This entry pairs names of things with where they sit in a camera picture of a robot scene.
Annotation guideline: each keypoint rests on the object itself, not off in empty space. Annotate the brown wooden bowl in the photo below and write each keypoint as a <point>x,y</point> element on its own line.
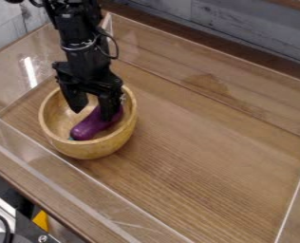
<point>56,119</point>

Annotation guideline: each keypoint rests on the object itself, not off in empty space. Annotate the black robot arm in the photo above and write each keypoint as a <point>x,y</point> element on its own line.
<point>75,19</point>

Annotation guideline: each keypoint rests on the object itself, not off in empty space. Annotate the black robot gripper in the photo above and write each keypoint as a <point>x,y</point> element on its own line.
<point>85,74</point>

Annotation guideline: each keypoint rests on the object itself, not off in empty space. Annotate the clear acrylic corner bracket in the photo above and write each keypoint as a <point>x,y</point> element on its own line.
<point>107,23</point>

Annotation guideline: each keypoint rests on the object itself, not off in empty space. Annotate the black and yellow equipment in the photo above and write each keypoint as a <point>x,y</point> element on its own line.
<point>18,229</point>

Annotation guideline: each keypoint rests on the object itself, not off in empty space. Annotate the clear acrylic tray wall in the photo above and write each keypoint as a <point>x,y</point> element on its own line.
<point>86,206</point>

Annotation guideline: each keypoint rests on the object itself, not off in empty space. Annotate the purple toy eggplant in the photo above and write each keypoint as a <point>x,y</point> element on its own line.
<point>91,125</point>

